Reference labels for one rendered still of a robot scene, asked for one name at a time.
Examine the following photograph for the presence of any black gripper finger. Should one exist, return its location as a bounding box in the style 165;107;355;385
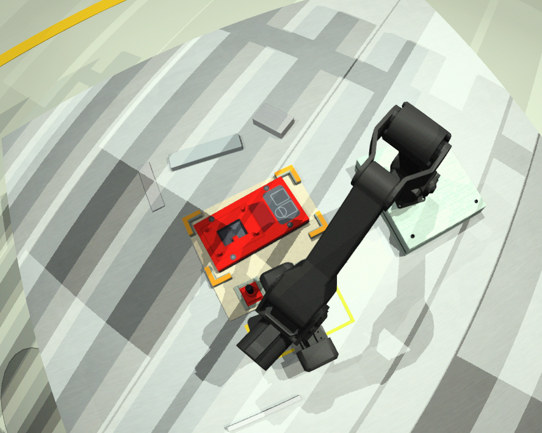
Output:
292;325;328;353

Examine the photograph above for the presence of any yellow rectangular outline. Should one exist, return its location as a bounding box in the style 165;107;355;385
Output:
245;286;355;357

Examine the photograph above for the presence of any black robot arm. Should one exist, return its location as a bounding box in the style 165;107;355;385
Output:
236;101;452;371

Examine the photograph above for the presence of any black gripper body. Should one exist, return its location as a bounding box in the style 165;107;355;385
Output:
259;262;339;372

